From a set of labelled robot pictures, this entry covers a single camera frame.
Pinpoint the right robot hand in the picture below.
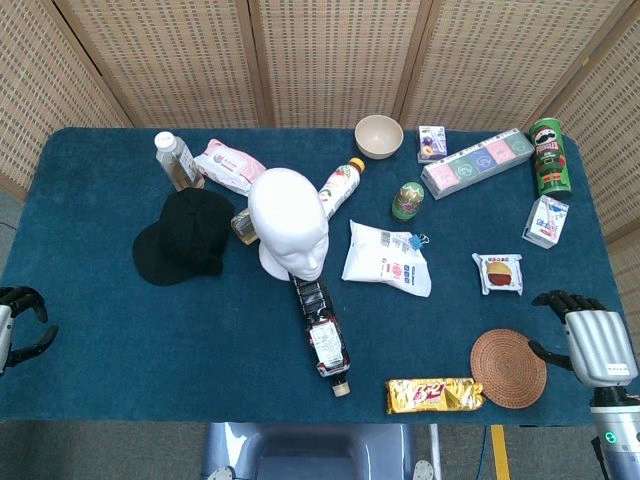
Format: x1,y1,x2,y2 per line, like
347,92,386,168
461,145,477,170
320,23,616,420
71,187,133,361
529,290,634,389

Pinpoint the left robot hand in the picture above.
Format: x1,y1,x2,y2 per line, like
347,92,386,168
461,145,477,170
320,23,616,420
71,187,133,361
0,285,60,376

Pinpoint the black baseball cap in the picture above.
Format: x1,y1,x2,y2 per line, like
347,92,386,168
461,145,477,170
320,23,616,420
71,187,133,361
131,188,236,287

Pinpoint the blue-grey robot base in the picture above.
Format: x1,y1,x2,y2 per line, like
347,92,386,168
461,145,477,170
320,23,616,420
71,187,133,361
202,422,436,480

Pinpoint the white foam mannequin head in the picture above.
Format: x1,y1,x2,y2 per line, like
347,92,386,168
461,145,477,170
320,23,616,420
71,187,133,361
247,167,331,282

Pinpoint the round woven rattan coaster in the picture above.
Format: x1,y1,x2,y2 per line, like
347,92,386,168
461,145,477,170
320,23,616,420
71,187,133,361
469,328,548,410

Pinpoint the white snack cake packet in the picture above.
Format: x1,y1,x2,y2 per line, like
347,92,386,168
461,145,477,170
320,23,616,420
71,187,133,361
471,252,524,297

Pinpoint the white milk carton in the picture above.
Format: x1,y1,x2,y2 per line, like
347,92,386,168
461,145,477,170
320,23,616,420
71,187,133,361
521,194,570,250

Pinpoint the yellow floor tape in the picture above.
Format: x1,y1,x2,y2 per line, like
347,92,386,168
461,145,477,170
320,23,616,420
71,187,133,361
490,424,511,480

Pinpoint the gold biscuit pack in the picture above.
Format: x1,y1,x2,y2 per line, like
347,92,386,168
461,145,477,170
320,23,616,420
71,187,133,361
384,377,485,415

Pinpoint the white pole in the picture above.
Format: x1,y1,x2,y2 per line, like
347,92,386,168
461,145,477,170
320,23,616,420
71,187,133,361
429,423,444,480

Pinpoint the green Pringles can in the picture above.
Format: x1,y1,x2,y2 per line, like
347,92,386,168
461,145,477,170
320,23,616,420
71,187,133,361
528,117,574,200

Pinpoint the blue table cloth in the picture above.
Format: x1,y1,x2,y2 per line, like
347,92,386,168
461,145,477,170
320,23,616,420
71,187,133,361
0,127,640,427

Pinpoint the long multicolour tissue pack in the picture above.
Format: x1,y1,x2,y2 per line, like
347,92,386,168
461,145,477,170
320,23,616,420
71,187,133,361
421,128,535,201

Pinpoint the white plastic bag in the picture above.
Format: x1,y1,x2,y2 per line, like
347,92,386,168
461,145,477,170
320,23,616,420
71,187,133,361
341,219,432,299

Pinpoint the green egg-shaped tin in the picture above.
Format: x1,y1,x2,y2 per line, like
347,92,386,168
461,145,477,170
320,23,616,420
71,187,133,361
391,179,428,224

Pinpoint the clear bottle white cap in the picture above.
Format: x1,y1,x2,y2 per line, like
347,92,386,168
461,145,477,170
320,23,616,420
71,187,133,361
153,131,206,192

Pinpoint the small yellow tea bottle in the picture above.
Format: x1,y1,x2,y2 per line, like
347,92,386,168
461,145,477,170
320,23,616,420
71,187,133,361
230,207,261,246

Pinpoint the small purple juice carton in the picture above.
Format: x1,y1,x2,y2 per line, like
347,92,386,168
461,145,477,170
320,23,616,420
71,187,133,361
417,125,448,165

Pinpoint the pink wet wipes pack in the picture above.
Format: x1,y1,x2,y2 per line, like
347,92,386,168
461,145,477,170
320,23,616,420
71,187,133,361
193,138,268,197

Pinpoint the large dark tea bottle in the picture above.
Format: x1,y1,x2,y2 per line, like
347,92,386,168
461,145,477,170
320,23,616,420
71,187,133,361
289,272,352,398

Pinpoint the beige bowl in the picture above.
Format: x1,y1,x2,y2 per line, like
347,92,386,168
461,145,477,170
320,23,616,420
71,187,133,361
354,114,405,160

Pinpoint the white drink bottle orange cap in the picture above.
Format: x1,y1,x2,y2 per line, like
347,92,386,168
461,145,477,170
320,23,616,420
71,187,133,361
317,157,366,221

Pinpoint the woven folding screen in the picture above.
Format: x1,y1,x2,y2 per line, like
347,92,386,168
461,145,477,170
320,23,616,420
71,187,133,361
0,0,640,246

